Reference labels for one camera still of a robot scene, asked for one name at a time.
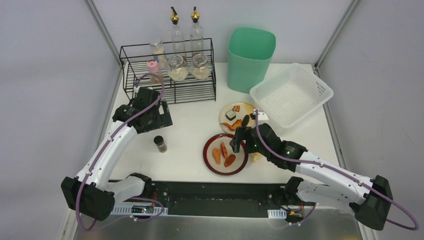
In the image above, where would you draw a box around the black spiky sea cucumber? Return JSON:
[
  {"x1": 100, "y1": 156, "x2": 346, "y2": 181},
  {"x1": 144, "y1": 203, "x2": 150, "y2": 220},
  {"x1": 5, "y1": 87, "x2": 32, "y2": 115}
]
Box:
[{"x1": 241, "y1": 114, "x2": 250, "y2": 127}]

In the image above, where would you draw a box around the brown fried piece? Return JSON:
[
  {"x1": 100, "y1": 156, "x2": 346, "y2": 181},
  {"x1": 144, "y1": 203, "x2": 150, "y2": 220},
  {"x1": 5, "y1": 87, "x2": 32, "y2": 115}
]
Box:
[{"x1": 224, "y1": 154, "x2": 236, "y2": 168}]

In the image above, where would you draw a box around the glass oil bottle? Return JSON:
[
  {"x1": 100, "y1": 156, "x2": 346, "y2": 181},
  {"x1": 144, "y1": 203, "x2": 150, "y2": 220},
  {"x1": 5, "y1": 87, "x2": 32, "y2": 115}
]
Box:
[
  {"x1": 189, "y1": 6, "x2": 204, "y2": 57},
  {"x1": 170, "y1": 6, "x2": 187, "y2": 61}
]

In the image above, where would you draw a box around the green trash bin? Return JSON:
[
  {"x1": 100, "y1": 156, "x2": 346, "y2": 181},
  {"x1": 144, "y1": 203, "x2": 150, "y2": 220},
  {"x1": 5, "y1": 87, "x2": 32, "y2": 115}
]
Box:
[{"x1": 227, "y1": 27, "x2": 276, "y2": 93}]

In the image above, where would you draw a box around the pink cap spice jar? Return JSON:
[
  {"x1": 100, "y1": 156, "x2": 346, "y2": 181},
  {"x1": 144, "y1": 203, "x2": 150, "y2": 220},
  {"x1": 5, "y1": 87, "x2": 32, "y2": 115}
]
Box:
[{"x1": 146, "y1": 59, "x2": 164, "y2": 84}]

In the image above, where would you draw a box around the red rimmed plate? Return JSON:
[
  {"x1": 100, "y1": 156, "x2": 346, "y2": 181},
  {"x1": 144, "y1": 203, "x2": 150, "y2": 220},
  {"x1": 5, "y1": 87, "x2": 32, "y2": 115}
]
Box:
[{"x1": 203, "y1": 133, "x2": 249, "y2": 176}]

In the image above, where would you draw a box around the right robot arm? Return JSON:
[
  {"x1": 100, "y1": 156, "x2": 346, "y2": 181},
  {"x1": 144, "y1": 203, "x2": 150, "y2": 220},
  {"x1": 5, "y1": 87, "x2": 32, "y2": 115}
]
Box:
[{"x1": 229, "y1": 123, "x2": 393, "y2": 231}]

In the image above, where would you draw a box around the small orange food piece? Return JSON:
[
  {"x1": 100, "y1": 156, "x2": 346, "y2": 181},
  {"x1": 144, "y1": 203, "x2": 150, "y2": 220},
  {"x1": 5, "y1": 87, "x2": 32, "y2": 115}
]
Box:
[{"x1": 232, "y1": 105, "x2": 241, "y2": 112}]

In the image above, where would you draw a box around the black wire rack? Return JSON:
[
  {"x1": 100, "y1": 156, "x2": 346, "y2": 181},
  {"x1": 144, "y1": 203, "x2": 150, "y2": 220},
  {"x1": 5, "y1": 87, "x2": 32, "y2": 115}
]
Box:
[{"x1": 119, "y1": 37, "x2": 217, "y2": 104}]

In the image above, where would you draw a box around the yellow food piece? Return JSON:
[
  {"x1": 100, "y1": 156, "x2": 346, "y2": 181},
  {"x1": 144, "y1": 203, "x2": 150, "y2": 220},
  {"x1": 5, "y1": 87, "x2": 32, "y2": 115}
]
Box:
[{"x1": 249, "y1": 152, "x2": 261, "y2": 163}]

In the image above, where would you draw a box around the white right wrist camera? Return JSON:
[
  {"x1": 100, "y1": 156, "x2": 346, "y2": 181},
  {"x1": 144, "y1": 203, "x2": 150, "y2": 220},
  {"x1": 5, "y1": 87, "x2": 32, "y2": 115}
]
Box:
[{"x1": 252, "y1": 109, "x2": 269, "y2": 122}]

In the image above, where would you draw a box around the black cap spice jar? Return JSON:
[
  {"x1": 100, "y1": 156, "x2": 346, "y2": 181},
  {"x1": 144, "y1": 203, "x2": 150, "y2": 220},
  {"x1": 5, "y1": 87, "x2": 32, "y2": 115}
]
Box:
[{"x1": 153, "y1": 135, "x2": 168, "y2": 153}]

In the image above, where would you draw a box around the cream floral plate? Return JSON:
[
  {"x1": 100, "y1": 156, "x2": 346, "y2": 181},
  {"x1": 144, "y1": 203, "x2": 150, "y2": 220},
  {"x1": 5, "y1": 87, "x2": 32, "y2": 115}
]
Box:
[{"x1": 218, "y1": 102, "x2": 256, "y2": 134}]

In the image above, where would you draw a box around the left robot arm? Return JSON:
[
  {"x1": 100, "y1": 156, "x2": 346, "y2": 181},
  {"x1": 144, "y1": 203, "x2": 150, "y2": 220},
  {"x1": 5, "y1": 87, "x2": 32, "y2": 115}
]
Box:
[{"x1": 61, "y1": 87, "x2": 173, "y2": 222}]

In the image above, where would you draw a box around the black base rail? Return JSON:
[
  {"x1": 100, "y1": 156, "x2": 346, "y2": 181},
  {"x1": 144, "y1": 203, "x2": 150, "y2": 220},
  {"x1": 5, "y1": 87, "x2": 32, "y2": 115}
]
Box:
[{"x1": 130, "y1": 181, "x2": 301, "y2": 218}]

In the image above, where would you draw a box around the orange fried nugget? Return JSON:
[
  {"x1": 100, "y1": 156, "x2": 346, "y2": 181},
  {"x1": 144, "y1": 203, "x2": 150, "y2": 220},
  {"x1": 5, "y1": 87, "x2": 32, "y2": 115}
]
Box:
[{"x1": 212, "y1": 148, "x2": 222, "y2": 165}]

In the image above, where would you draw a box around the red food piece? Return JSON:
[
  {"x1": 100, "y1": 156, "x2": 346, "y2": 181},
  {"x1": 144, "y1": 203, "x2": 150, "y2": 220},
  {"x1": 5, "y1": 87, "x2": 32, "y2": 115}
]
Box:
[{"x1": 220, "y1": 142, "x2": 228, "y2": 159}]

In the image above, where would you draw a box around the fried chicken wing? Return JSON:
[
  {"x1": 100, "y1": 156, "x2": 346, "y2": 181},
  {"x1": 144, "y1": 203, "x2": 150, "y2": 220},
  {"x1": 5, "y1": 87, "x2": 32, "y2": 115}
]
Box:
[{"x1": 220, "y1": 119, "x2": 243, "y2": 131}]

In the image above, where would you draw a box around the glass rice jar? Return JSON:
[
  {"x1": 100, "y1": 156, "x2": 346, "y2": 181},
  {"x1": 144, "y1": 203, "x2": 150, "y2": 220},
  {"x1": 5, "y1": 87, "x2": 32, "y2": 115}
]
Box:
[
  {"x1": 191, "y1": 53, "x2": 212, "y2": 80},
  {"x1": 167, "y1": 55, "x2": 189, "y2": 82}
]

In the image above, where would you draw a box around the white plastic basket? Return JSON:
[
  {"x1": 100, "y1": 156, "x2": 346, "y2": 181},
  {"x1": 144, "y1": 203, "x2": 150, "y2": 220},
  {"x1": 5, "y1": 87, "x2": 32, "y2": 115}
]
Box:
[{"x1": 249, "y1": 63, "x2": 334, "y2": 129}]

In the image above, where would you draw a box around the silver lid bead jar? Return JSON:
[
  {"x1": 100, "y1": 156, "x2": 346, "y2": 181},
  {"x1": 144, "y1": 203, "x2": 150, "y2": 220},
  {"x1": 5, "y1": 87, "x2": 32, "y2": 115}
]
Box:
[{"x1": 148, "y1": 37, "x2": 168, "y2": 69}]

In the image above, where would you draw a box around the sushi roll piece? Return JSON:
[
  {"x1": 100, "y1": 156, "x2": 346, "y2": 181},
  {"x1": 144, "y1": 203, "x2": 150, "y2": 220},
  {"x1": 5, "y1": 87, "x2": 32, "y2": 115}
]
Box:
[{"x1": 225, "y1": 110, "x2": 237, "y2": 121}]

